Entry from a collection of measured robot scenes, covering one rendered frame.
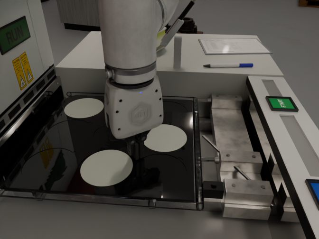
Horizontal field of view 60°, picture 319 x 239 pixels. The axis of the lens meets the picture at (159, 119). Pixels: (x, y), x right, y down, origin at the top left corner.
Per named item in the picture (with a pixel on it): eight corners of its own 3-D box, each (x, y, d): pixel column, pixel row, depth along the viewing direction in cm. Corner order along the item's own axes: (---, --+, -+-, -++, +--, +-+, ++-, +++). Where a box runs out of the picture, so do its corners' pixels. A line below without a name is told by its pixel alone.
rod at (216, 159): (197, 163, 56) (198, 158, 55) (197, 159, 57) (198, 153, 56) (220, 165, 56) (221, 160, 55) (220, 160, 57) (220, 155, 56)
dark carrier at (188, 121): (0, 189, 49) (-1, 187, 49) (69, 96, 78) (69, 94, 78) (193, 202, 47) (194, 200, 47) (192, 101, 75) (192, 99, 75)
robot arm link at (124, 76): (114, 74, 40) (116, 93, 41) (166, 62, 44) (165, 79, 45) (94, 56, 46) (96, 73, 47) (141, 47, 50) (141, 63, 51)
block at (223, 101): (211, 107, 75) (212, 98, 74) (210, 101, 78) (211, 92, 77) (240, 109, 75) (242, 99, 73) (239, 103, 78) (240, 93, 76)
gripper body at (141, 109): (111, 87, 41) (117, 146, 47) (169, 72, 45) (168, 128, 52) (93, 69, 46) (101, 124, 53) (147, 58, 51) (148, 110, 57)
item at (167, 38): (159, 68, 77) (159, 18, 69) (161, 63, 80) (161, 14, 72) (182, 68, 76) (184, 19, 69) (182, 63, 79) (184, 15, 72)
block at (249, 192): (223, 203, 49) (226, 191, 47) (221, 188, 51) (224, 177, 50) (270, 206, 48) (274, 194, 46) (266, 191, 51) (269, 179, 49)
